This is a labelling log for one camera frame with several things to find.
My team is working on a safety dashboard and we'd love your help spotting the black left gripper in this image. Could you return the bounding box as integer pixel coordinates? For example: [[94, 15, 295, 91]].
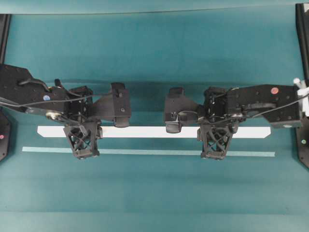
[[65, 83, 131, 139]]

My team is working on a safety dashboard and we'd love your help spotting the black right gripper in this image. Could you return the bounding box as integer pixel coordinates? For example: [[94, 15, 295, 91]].
[[164, 87, 236, 142]]

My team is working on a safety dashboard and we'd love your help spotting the long white wooden board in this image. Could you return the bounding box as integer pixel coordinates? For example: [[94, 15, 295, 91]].
[[37, 126, 271, 139]]

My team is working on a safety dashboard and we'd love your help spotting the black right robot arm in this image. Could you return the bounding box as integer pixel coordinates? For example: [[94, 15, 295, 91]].
[[164, 85, 308, 143]]

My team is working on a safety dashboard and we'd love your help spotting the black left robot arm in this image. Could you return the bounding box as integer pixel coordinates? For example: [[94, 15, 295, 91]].
[[0, 64, 131, 139]]

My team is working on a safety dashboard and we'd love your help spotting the light teal tape strip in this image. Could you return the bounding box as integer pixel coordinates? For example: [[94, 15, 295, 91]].
[[22, 146, 275, 157]]

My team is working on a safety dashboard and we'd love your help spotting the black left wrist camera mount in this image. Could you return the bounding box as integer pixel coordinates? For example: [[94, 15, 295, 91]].
[[63, 121, 100, 160]]

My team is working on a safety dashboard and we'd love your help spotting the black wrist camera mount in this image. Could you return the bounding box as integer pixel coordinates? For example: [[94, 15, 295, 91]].
[[63, 121, 100, 160], [200, 124, 233, 160]]

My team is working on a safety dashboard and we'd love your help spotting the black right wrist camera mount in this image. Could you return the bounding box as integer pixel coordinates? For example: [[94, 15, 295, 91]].
[[200, 124, 233, 160]]

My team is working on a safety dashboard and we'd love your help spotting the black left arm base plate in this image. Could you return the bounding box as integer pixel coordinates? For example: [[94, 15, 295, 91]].
[[0, 110, 12, 161]]

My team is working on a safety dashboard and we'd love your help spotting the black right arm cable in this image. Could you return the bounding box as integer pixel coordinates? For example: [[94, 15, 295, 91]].
[[177, 93, 309, 121]]

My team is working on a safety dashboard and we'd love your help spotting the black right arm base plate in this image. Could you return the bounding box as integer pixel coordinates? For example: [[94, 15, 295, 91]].
[[293, 116, 309, 170]]

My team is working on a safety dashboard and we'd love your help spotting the white bracket on right arm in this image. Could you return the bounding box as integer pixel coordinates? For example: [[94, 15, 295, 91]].
[[293, 78, 309, 117]]

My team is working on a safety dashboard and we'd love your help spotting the black vertical frame post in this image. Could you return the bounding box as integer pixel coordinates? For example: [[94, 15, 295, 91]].
[[0, 14, 12, 64]]

